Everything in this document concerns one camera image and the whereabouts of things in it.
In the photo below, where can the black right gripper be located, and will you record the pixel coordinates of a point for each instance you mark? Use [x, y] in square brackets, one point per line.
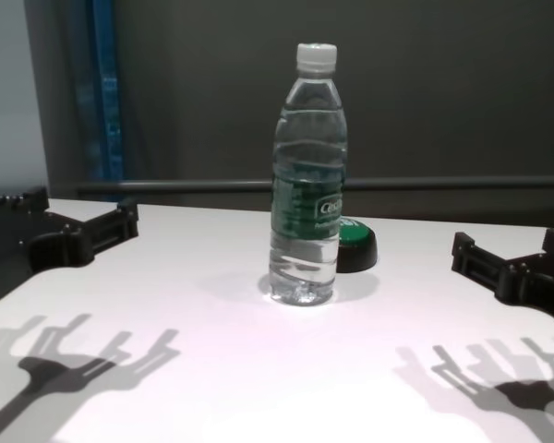
[542, 286]

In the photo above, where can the blue metal post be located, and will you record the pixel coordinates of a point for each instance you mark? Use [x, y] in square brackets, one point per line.
[108, 101]

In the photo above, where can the green YES button black base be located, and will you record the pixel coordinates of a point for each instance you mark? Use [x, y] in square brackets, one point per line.
[357, 251]

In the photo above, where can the clear water bottle green label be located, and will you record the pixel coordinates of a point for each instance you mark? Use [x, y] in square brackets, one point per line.
[304, 152]

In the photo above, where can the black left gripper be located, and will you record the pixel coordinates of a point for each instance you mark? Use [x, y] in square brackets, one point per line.
[9, 249]

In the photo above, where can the dark grey horizontal rail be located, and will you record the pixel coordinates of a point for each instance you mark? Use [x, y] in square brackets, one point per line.
[443, 186]

